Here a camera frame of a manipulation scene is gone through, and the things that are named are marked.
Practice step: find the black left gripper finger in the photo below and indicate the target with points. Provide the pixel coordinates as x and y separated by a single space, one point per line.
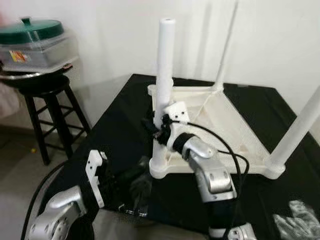
135 177

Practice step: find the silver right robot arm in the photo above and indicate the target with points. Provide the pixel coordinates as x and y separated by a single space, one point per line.
215 175

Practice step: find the clear plastic bag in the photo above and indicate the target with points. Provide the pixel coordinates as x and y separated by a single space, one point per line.
141 192

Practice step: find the white plastic table top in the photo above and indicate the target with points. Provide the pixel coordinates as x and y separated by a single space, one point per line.
225 125

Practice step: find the grey tape piece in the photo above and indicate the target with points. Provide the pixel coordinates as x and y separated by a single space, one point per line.
243 86

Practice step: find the clear plastic wrap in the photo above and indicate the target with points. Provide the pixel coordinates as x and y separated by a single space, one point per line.
300 220

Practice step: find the black stool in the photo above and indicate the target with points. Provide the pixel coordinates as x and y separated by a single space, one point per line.
45 87

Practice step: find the translucent storage box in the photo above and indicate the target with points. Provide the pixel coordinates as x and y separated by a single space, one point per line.
40 55

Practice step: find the black metal wok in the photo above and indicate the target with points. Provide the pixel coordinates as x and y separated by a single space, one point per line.
25 76

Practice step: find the pink towel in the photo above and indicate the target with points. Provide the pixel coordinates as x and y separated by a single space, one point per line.
7 100

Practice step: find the green pot lid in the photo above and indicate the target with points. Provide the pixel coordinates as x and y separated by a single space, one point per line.
30 31

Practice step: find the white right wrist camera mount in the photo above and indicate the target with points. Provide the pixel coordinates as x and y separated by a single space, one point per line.
177 112

